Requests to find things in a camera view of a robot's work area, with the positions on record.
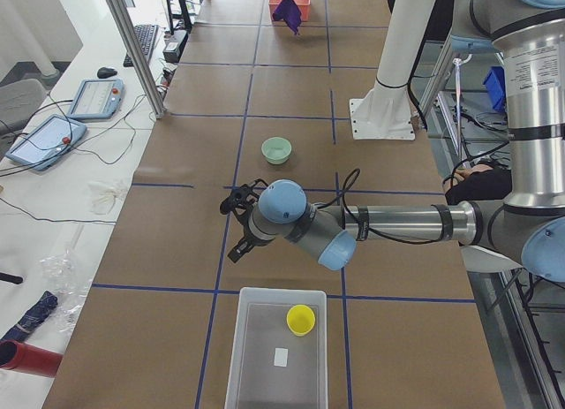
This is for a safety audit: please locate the teach pendant far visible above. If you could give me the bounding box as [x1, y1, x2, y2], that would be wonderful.
[67, 79, 124, 121]

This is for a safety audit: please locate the black box device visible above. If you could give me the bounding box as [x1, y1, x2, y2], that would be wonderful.
[162, 30, 188, 64]

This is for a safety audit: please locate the teach pendant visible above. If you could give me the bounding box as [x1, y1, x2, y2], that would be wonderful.
[6, 115, 87, 171]
[67, 79, 124, 121]

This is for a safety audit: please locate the folded blue umbrella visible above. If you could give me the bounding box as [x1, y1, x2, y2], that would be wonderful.
[1, 291, 58, 342]

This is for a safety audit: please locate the crumpled clear plastic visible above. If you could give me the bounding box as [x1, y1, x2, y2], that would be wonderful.
[40, 250, 92, 334]

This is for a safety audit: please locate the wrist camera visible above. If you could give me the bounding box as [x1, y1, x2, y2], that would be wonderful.
[219, 178, 267, 220]

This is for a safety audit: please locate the black computer mouse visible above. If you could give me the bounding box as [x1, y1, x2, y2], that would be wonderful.
[97, 66, 117, 79]

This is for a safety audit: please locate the black keyboard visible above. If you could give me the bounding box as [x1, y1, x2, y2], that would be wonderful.
[134, 24, 159, 61]

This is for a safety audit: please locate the mint green bowl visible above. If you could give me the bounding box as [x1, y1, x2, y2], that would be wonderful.
[261, 137, 292, 165]

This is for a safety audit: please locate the clear plastic bin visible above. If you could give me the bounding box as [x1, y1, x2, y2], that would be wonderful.
[224, 287, 328, 408]

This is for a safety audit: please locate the aluminium frame post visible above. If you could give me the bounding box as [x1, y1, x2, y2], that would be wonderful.
[106, 0, 166, 119]

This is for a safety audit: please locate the purple cloth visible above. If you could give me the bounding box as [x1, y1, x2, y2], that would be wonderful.
[271, 0, 302, 35]

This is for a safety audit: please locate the yellow plastic cup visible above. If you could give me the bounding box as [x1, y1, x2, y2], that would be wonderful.
[286, 304, 316, 337]

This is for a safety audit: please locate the seated person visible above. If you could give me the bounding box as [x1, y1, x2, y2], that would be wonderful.
[442, 163, 512, 205]

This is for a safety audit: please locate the teach pendant near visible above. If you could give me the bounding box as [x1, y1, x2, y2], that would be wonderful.
[6, 115, 87, 171]

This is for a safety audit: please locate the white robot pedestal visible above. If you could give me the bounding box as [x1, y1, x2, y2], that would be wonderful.
[350, 0, 436, 140]

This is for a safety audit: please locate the white crumpled cloth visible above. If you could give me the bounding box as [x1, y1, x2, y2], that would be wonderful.
[87, 180, 129, 215]

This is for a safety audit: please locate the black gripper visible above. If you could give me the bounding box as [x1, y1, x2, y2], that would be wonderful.
[228, 220, 265, 262]

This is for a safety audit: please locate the red cylinder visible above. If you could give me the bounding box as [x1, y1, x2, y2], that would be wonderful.
[1, 340, 63, 378]

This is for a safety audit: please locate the white label in bin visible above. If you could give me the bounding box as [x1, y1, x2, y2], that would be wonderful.
[273, 347, 289, 367]

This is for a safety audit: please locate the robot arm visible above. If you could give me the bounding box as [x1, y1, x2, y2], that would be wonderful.
[220, 0, 564, 282]

